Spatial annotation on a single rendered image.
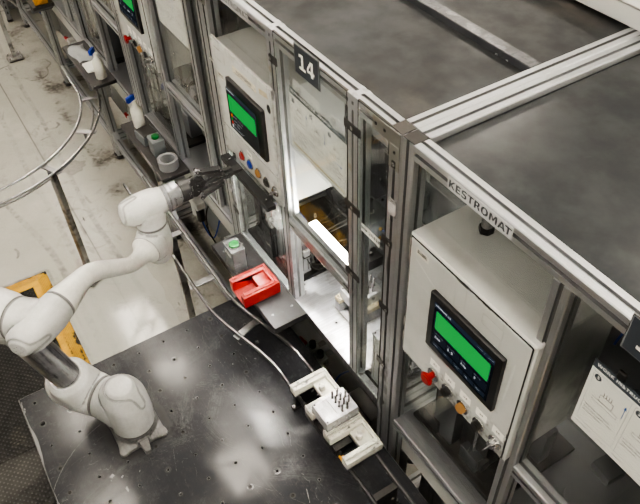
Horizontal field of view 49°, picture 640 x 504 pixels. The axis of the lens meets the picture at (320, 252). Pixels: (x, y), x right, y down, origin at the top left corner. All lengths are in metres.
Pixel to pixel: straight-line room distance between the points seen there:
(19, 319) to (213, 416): 0.92
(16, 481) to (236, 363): 1.27
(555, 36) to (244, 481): 1.73
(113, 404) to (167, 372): 0.40
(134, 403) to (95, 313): 1.62
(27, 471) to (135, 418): 1.14
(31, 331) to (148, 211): 0.57
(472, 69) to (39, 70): 4.90
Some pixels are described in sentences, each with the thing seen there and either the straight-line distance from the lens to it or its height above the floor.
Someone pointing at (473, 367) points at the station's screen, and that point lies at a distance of 1.71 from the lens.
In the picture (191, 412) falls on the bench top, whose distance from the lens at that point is 2.76.
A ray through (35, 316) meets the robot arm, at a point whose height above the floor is 1.49.
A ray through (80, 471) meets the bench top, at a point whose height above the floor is 0.68.
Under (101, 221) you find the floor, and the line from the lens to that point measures 4.65.
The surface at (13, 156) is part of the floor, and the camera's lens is 5.44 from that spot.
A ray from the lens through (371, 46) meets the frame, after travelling 1.98.
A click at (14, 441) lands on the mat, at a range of 3.75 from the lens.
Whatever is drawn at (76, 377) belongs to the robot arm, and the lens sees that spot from 2.60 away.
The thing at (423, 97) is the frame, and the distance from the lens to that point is 1.77.
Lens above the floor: 2.97
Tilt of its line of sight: 45 degrees down
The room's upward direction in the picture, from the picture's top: 3 degrees counter-clockwise
